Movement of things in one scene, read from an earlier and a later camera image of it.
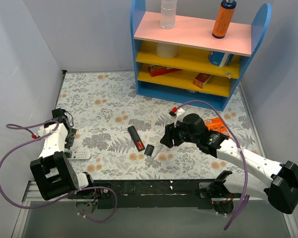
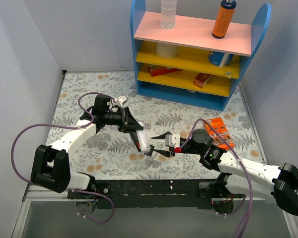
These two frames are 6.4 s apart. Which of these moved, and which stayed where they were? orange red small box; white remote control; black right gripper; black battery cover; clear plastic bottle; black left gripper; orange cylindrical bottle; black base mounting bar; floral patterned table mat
Moved: black right gripper; black left gripper; white remote control
Stayed: black battery cover; clear plastic bottle; orange cylindrical bottle; floral patterned table mat; orange red small box; black base mounting bar
